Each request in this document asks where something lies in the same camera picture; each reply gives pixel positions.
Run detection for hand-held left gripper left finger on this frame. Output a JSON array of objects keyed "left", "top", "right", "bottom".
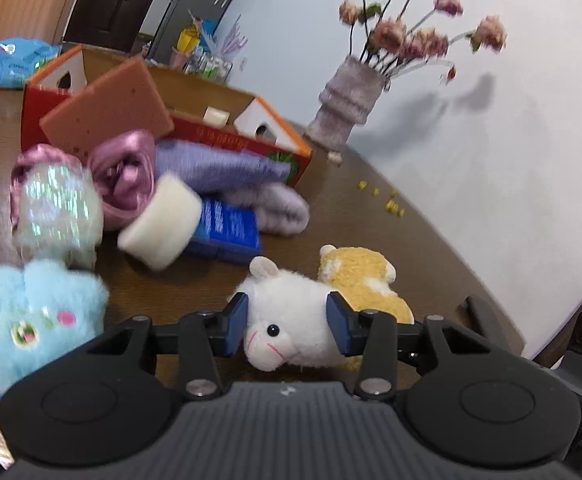
[{"left": 88, "top": 293, "right": 250, "bottom": 402}]

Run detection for light blue plush toy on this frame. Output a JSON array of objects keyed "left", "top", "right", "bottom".
[{"left": 0, "top": 258, "right": 110, "bottom": 402}]

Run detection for yellow folded item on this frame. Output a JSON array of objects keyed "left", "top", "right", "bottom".
[{"left": 178, "top": 25, "right": 205, "bottom": 54}]

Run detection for small white sponge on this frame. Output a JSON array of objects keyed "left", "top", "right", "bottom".
[{"left": 203, "top": 106, "right": 230, "bottom": 127}]

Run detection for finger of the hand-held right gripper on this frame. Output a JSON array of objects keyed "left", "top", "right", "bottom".
[{"left": 463, "top": 296, "right": 510, "bottom": 357}]

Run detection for blue tissue pack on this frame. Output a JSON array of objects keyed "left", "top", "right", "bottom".
[{"left": 186, "top": 199, "right": 263, "bottom": 266}]

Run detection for iridescent clear bag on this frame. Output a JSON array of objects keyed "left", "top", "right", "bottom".
[{"left": 10, "top": 157, "right": 106, "bottom": 267}]

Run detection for red cardboard box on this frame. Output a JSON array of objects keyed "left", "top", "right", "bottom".
[{"left": 21, "top": 45, "right": 316, "bottom": 188}]

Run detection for wire rack with bottles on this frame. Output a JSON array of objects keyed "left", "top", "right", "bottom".
[{"left": 191, "top": 45, "right": 234, "bottom": 86}]

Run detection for yellow plush toy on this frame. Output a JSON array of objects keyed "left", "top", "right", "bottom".
[{"left": 317, "top": 244, "right": 415, "bottom": 372}]

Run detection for white plush alpaca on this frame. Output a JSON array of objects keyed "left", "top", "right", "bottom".
[{"left": 234, "top": 256, "right": 367, "bottom": 373}]

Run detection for dried pink roses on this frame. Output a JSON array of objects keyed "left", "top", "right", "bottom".
[{"left": 328, "top": 0, "right": 508, "bottom": 86}]

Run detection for pink cup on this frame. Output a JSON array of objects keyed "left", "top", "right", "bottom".
[{"left": 170, "top": 47, "right": 194, "bottom": 72}]

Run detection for blue wet wipes packet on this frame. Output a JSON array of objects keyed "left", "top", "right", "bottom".
[{"left": 0, "top": 37, "right": 63, "bottom": 90}]

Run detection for textured lilac vase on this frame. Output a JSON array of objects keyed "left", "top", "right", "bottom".
[{"left": 304, "top": 56, "right": 387, "bottom": 153}]

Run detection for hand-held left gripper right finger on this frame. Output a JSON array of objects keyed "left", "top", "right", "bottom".
[{"left": 325, "top": 291, "right": 506, "bottom": 404}]

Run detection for dark brown door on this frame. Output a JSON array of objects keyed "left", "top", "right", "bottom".
[{"left": 61, "top": 0, "right": 174, "bottom": 53}]

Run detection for pink satin bow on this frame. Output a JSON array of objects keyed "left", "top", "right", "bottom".
[{"left": 10, "top": 130, "right": 158, "bottom": 232}]

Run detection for pink rectangular sponge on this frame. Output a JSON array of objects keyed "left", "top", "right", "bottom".
[{"left": 38, "top": 56, "right": 174, "bottom": 161}]

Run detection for purple folded towel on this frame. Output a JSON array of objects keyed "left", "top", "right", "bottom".
[{"left": 153, "top": 139, "right": 311, "bottom": 235}]

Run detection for white round sponge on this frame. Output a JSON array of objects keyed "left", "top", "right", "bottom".
[{"left": 117, "top": 172, "right": 203, "bottom": 270}]

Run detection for scattered yellow buds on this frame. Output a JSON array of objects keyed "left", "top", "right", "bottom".
[{"left": 356, "top": 180, "right": 406, "bottom": 218}]

